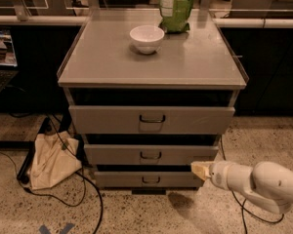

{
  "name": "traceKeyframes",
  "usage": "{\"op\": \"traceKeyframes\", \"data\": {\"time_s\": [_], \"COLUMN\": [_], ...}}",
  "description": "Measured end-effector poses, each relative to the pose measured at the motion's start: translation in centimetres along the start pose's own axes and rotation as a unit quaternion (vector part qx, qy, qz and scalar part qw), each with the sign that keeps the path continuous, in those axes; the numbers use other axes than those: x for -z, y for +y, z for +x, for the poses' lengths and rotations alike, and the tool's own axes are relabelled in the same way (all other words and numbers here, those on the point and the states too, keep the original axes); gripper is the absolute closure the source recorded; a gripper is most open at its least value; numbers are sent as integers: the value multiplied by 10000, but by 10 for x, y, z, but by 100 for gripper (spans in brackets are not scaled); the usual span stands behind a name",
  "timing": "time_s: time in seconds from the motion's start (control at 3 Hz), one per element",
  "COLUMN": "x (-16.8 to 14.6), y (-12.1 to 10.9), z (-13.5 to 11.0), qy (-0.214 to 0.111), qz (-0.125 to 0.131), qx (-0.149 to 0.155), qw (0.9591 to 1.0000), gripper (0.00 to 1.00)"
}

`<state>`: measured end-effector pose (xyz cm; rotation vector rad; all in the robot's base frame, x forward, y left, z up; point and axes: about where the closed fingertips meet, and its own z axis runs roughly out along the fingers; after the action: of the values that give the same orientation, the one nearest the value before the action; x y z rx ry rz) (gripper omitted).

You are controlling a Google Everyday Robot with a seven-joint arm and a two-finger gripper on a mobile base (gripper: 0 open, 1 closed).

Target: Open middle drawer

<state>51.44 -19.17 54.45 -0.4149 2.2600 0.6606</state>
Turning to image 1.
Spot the open laptop computer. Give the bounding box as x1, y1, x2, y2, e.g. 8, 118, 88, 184
0, 28, 19, 93

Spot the cream cloth tote bag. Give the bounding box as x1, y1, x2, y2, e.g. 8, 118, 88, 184
29, 131, 82, 190

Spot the grey bottom drawer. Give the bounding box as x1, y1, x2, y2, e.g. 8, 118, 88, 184
94, 172, 204, 188

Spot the black cable on left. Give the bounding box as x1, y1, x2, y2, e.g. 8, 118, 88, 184
0, 114, 105, 234

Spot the grey top drawer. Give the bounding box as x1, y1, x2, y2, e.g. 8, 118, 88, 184
69, 105, 234, 135

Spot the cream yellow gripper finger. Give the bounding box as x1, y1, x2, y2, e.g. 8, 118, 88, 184
190, 162, 204, 177

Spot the grey drawer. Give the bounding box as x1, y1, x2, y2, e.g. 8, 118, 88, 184
94, 172, 204, 188
69, 105, 234, 135
84, 144, 218, 165

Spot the grey drawer cabinet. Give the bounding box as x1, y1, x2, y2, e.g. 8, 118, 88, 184
56, 9, 249, 195

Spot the white horizontal rail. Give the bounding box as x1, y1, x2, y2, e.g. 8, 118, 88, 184
0, 16, 293, 28

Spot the black cable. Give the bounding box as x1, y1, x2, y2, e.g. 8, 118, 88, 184
0, 114, 105, 234
219, 136, 285, 234

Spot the black cable on right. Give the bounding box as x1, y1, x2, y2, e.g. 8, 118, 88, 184
219, 136, 285, 234

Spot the white ceramic bowl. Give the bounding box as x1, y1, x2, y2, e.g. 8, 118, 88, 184
130, 25, 165, 55

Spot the green snack bag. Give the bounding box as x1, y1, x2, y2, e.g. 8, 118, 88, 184
159, 0, 194, 33

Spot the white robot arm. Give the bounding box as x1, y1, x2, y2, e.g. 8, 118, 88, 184
190, 161, 293, 214

